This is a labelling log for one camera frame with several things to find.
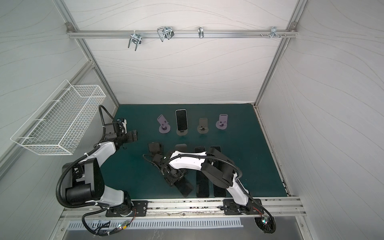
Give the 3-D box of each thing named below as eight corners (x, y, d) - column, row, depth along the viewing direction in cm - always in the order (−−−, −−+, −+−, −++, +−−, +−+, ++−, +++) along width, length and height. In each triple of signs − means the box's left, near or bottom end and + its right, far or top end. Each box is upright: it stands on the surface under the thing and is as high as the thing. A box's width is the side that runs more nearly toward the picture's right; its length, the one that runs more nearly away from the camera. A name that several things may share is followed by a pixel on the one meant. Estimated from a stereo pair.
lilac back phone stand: (216, 129, 108) (218, 120, 99) (216, 124, 111) (217, 114, 103) (225, 129, 108) (228, 120, 99) (225, 124, 112) (227, 114, 103)
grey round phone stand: (197, 133, 107) (197, 123, 97) (197, 128, 110) (197, 117, 100) (207, 133, 107) (208, 123, 97) (207, 128, 110) (208, 117, 100)
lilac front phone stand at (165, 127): (159, 133, 105) (156, 123, 97) (161, 124, 110) (158, 114, 102) (169, 133, 105) (167, 123, 97) (170, 124, 111) (168, 114, 102)
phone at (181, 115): (176, 134, 105) (174, 119, 92) (177, 124, 111) (175, 109, 98) (187, 134, 105) (186, 119, 92) (187, 124, 111) (187, 109, 98)
